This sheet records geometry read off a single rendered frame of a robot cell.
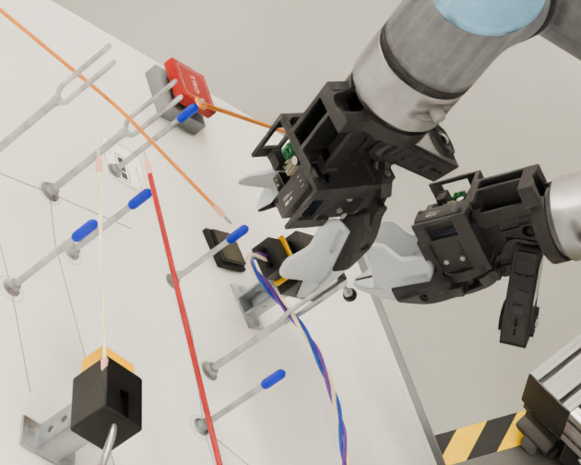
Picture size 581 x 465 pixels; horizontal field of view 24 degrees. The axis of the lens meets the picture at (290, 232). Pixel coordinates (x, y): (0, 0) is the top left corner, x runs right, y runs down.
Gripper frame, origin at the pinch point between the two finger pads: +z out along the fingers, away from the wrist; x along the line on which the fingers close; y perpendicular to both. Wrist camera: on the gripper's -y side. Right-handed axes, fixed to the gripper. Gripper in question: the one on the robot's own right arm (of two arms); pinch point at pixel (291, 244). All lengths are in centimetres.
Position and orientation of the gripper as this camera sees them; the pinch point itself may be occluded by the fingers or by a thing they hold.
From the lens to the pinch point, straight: 112.4
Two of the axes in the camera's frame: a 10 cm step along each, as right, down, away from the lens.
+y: -8.0, 0.9, -5.9
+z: -4.5, 5.5, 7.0
